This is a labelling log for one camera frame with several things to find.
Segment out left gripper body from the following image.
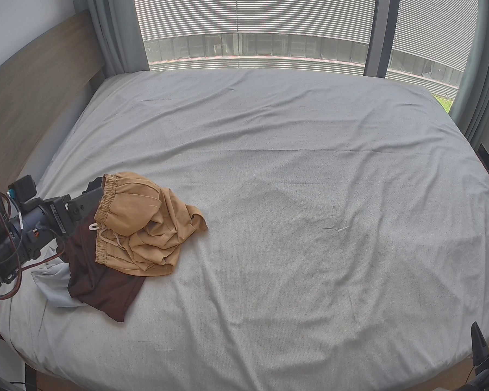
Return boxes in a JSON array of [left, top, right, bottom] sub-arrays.
[[10, 187, 105, 247]]

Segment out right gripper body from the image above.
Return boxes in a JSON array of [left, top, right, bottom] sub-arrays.
[[469, 357, 489, 391]]

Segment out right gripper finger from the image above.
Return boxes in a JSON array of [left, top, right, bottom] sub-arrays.
[[471, 320, 488, 366]]

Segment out tan shorts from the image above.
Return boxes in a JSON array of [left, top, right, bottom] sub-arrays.
[[94, 171, 209, 278]]

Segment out bed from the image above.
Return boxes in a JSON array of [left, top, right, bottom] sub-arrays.
[[0, 8, 489, 391]]

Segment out white garment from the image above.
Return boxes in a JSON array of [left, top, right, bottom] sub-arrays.
[[30, 255, 87, 309]]

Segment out brown garment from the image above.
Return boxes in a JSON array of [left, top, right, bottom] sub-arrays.
[[63, 209, 146, 323]]

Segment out blue-green curtain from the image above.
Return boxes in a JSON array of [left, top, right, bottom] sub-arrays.
[[69, 0, 150, 79], [448, 0, 489, 150]]

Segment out window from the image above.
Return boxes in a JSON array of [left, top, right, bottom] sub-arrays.
[[131, 0, 480, 97]]

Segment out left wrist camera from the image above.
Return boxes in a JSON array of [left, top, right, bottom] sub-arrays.
[[7, 175, 40, 211]]

